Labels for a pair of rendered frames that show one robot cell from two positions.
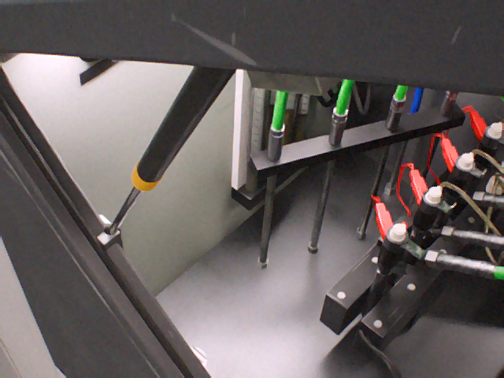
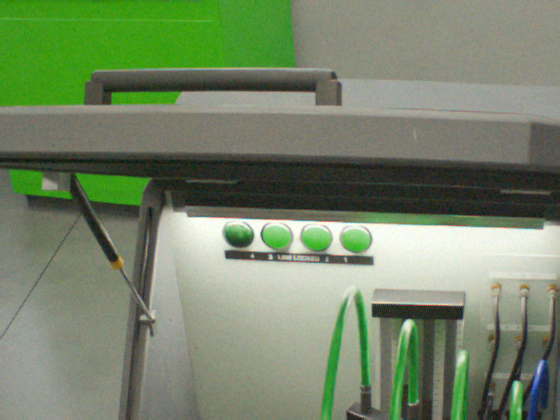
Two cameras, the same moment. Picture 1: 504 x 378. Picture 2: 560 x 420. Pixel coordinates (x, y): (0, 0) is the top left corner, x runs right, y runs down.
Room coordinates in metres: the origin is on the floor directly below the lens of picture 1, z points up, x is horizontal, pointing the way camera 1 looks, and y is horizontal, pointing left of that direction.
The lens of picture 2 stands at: (-0.05, -1.21, 2.28)
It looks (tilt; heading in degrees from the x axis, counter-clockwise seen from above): 30 degrees down; 65
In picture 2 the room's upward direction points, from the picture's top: 5 degrees counter-clockwise
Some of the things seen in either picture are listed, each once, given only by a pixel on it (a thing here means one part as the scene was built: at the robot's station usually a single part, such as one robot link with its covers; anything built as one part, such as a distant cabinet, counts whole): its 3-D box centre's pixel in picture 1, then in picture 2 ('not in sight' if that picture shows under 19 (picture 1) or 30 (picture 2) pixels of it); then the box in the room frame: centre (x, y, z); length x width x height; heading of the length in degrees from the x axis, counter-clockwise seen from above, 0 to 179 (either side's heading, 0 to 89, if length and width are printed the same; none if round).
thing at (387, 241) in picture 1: (387, 283); not in sight; (0.51, -0.18, 1.02); 0.05 x 0.03 x 0.21; 51
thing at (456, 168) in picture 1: (451, 213); not in sight; (0.63, -0.28, 1.02); 0.05 x 0.03 x 0.21; 51
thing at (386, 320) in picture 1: (413, 266); not in sight; (0.61, -0.25, 0.91); 0.34 x 0.10 x 0.15; 141
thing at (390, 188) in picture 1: (400, 156); not in sight; (0.81, -0.23, 0.93); 0.02 x 0.02 x 0.19; 51
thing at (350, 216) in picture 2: not in sight; (366, 214); (0.68, 0.03, 1.43); 0.54 x 0.03 x 0.02; 141
